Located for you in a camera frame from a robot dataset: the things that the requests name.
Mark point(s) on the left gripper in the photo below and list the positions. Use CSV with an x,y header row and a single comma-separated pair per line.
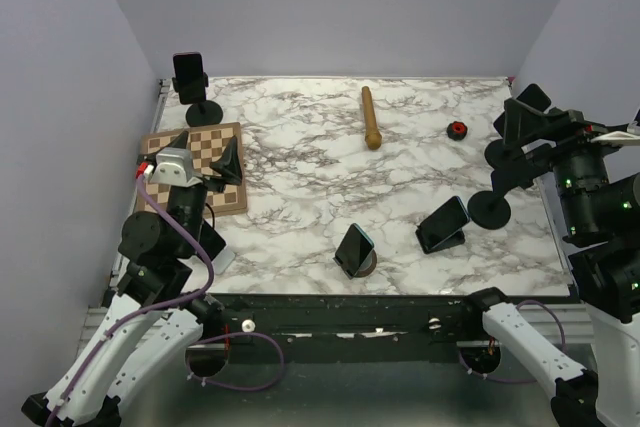
x,y
229,163

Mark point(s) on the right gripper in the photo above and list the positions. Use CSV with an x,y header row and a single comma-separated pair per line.
x,y
567,127

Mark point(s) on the black pole stand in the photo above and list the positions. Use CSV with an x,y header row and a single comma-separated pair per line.
x,y
201,111
497,155
489,208

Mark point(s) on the blue phone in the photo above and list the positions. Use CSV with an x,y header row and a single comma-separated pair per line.
x,y
450,217

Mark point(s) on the teal phone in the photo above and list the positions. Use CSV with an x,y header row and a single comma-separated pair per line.
x,y
355,246

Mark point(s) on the black phone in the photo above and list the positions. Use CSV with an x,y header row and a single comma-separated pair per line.
x,y
211,241

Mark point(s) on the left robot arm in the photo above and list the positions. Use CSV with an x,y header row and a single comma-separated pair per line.
x,y
150,318

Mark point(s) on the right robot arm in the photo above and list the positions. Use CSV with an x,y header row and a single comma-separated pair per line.
x,y
602,220

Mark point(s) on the phone on rear-right stand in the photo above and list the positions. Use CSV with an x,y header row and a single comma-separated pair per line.
x,y
532,96

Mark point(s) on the phone on rear-left stand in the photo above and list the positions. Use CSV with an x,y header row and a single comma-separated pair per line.
x,y
189,78

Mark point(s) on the silver phone stand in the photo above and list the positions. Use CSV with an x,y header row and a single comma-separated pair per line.
x,y
223,260

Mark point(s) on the black folding stand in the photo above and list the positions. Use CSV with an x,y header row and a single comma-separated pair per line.
x,y
429,244

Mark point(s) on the round wooden base stand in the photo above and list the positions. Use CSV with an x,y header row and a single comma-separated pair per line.
x,y
363,269

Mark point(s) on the wooden chessboard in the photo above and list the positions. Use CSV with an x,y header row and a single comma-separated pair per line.
x,y
207,145

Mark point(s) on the red black knob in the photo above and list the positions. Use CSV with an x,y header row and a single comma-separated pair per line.
x,y
457,131

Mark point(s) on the wooden rolling pin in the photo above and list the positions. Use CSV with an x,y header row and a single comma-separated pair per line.
x,y
373,137

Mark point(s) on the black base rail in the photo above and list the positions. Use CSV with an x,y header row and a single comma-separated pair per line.
x,y
331,329

